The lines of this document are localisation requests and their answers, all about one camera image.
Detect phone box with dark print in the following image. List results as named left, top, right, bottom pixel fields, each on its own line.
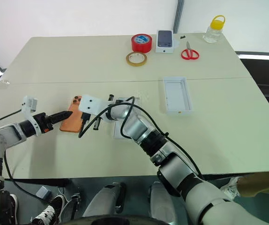
left=155, top=29, right=181, bottom=54

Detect clear tan tape roll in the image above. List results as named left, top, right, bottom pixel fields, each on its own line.
left=125, top=51, right=148, bottom=68

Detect red tape roll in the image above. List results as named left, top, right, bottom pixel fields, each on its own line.
left=131, top=33, right=153, bottom=53

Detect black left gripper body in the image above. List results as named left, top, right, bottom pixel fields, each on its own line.
left=34, top=112, right=54, bottom=135

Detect red handled scissors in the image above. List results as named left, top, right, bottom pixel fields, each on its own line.
left=180, top=41, right=200, bottom=60

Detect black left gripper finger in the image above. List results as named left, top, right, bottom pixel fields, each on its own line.
left=47, top=111, right=73, bottom=120
left=50, top=112, right=73, bottom=124

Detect grey rounded robot leg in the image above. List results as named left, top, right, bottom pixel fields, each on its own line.
left=82, top=182, right=127, bottom=218

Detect clear jar with yellow lid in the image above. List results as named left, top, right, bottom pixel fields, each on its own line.
left=203, top=15, right=227, bottom=44

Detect orange smartphone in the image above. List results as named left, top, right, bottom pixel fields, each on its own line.
left=59, top=95, right=84, bottom=134

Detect white shoe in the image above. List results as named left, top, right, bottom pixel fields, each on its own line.
left=219, top=176, right=241, bottom=200

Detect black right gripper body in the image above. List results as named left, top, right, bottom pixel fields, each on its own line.
left=80, top=112, right=91, bottom=128

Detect orange phone box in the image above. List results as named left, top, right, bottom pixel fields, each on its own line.
left=114, top=95, right=141, bottom=139

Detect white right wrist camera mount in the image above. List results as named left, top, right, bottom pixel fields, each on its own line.
left=78, top=94, right=102, bottom=116

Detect khaki trouser leg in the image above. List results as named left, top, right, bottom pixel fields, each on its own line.
left=237, top=170, right=269, bottom=195

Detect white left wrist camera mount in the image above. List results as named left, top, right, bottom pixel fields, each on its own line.
left=21, top=95, right=42, bottom=137

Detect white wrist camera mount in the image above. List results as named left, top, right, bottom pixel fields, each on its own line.
left=78, top=94, right=102, bottom=116
left=21, top=95, right=42, bottom=137

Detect small grey box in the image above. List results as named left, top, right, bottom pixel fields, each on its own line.
left=35, top=185, right=52, bottom=200

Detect black and white sneaker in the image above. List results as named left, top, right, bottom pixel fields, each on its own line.
left=31, top=194, right=66, bottom=225
left=0, top=190, right=19, bottom=225

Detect grey vertical pole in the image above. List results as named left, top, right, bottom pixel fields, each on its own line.
left=172, top=0, right=184, bottom=34

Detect white phone box base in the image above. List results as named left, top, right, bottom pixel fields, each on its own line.
left=163, top=76, right=194, bottom=116

